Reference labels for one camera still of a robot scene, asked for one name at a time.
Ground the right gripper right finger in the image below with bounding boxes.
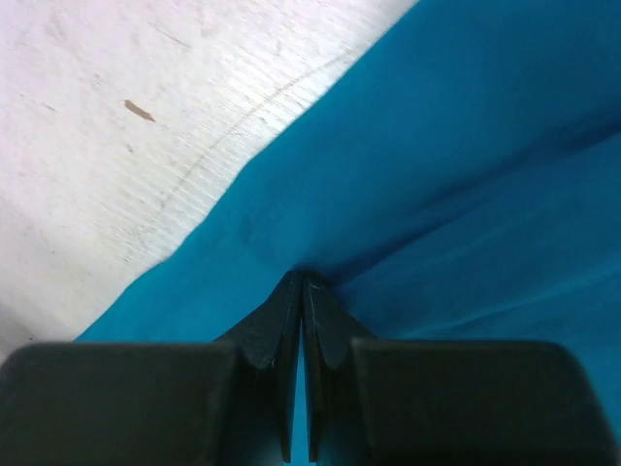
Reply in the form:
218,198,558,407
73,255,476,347
301,274,620,465

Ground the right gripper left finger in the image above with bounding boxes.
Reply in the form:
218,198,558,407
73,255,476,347
1,272,302,465

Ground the teal blue t shirt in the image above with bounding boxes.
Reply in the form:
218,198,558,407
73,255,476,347
82,1,620,449

